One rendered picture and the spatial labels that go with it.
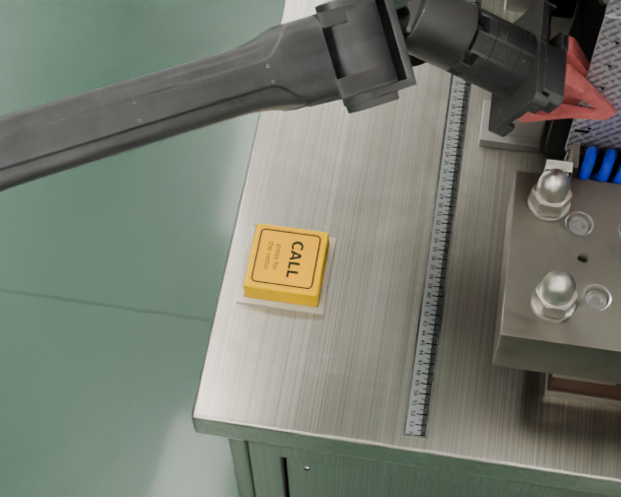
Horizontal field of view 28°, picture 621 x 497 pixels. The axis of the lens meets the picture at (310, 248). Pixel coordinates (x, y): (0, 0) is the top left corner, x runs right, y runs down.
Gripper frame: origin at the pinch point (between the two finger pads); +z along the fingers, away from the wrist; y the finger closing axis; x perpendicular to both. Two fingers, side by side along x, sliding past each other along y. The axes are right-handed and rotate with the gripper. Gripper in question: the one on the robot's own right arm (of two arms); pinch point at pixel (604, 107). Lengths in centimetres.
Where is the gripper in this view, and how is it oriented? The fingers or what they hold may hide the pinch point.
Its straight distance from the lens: 107.6
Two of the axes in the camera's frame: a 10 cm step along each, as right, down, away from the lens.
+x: 4.6, -3.6, -8.1
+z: 8.7, 3.4, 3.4
